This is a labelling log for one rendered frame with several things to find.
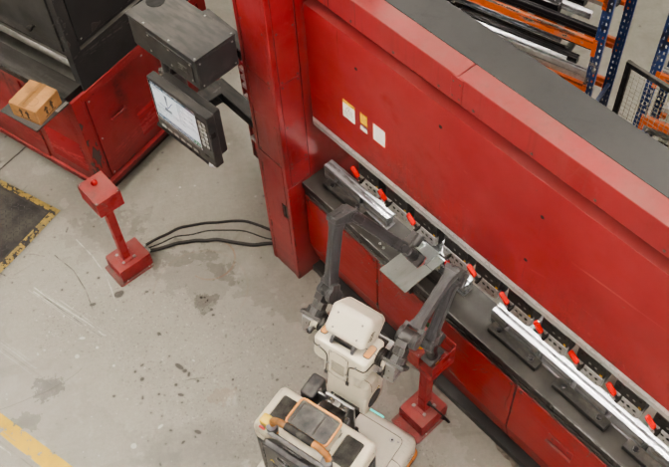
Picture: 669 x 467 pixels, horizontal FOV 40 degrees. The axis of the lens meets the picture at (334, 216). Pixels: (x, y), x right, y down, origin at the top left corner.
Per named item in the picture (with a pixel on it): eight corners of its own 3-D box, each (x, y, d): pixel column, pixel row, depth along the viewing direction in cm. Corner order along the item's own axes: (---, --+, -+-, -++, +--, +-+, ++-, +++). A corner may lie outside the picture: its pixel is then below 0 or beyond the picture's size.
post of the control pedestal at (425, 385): (416, 405, 498) (420, 358, 455) (423, 398, 500) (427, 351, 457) (424, 411, 496) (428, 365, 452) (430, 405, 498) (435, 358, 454)
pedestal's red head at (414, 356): (402, 355, 456) (403, 339, 442) (424, 336, 462) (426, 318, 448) (431, 382, 447) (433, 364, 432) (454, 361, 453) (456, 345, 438)
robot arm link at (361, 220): (335, 212, 404) (350, 221, 396) (342, 201, 404) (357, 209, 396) (392, 248, 433) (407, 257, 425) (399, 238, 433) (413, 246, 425)
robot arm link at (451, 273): (447, 253, 405) (466, 263, 401) (451, 265, 417) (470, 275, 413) (392, 337, 395) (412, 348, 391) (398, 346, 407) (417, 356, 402)
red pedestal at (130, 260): (105, 268, 575) (68, 186, 508) (137, 245, 584) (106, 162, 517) (121, 288, 565) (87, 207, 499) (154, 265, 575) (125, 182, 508)
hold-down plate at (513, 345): (486, 330, 438) (487, 327, 436) (494, 324, 440) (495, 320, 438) (534, 371, 424) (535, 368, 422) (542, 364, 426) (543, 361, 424)
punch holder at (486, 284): (472, 280, 429) (475, 261, 416) (485, 270, 432) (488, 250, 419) (496, 301, 422) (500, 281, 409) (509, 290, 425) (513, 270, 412)
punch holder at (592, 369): (571, 365, 401) (578, 347, 388) (584, 353, 404) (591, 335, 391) (598, 388, 394) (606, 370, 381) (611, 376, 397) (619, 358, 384)
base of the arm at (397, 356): (379, 357, 395) (402, 371, 390) (387, 342, 394) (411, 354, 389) (385, 356, 403) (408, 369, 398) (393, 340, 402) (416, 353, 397)
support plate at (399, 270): (379, 270, 448) (379, 269, 447) (417, 240, 457) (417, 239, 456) (404, 293, 439) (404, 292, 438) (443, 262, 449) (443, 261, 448)
